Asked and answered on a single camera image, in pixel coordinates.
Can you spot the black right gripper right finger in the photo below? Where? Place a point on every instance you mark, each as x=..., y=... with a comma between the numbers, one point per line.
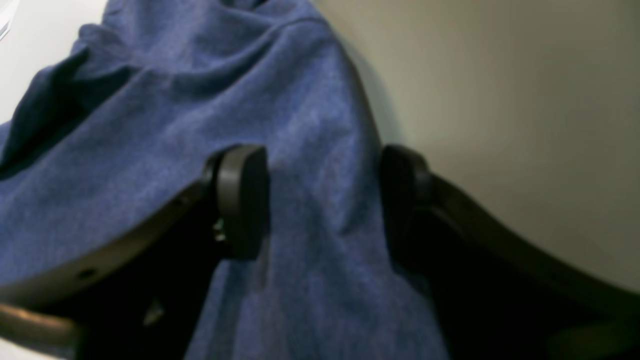
x=496, y=296

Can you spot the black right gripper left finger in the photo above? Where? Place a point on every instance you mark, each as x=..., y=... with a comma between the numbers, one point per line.
x=140, y=297

